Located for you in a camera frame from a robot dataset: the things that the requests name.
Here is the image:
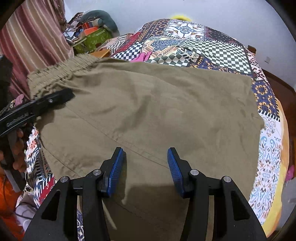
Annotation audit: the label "wooden lap desk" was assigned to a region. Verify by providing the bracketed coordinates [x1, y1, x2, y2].
[91, 49, 111, 58]

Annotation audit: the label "orange sleeve forearm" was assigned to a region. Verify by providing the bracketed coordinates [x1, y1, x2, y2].
[1, 169, 25, 240]

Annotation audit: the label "striped brown curtain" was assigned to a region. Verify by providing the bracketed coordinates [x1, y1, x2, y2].
[1, 1, 74, 97]

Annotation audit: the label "green fabric storage box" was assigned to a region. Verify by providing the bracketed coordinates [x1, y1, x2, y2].
[73, 28, 112, 54]

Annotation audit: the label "yellow plush headboard cushion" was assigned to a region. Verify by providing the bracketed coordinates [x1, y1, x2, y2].
[170, 15, 191, 22]

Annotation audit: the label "olive green pants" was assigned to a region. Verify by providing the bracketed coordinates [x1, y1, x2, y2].
[27, 54, 264, 240]

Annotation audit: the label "grey green plush toy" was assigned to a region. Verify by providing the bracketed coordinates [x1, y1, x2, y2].
[79, 10, 118, 33]

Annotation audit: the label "pink folded garment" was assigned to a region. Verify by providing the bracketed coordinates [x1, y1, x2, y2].
[130, 52, 152, 63]

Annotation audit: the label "person left hand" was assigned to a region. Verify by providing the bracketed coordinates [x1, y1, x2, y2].
[1, 128, 27, 173]

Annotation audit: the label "patchwork patterned bedspread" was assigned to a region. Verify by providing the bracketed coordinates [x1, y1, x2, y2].
[24, 17, 291, 241]

